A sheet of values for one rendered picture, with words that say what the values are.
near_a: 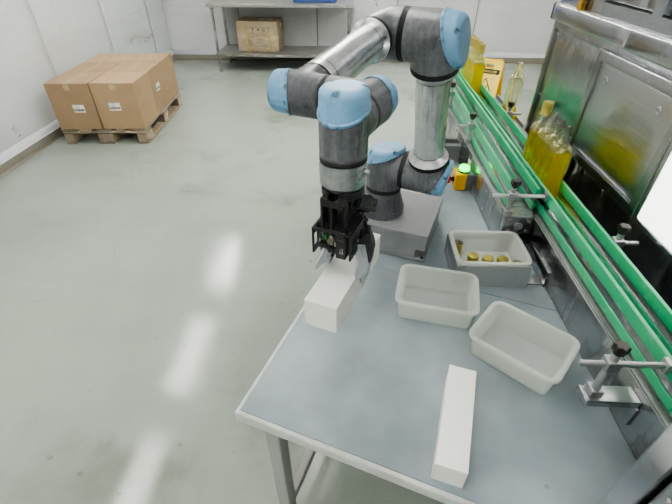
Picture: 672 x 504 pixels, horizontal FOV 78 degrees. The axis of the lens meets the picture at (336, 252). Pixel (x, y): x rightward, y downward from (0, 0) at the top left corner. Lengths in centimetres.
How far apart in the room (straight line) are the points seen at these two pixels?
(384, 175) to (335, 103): 74
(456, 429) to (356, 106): 66
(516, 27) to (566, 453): 697
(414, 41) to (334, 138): 47
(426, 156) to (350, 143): 63
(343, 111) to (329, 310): 33
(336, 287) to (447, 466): 40
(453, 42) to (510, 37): 661
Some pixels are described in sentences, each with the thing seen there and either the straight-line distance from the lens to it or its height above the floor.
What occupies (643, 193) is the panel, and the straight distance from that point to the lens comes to 138.
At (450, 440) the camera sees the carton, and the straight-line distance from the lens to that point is 92.
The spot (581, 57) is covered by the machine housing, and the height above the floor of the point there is 125.
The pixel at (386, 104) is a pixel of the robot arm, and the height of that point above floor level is 139.
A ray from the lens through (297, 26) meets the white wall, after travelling 727.
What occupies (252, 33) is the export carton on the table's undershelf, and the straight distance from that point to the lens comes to 676.
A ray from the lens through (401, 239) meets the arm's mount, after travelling 135.
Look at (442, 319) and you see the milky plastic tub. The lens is 117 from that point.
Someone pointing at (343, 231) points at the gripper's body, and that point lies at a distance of 68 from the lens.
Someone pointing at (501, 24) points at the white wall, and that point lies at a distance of 753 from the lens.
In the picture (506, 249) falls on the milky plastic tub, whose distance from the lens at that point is 147.
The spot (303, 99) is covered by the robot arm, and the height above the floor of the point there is 139.
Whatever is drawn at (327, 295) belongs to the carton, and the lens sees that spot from 73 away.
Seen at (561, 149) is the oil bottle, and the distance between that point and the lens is 148.
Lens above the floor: 160
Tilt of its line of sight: 38 degrees down
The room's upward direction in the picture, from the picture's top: straight up
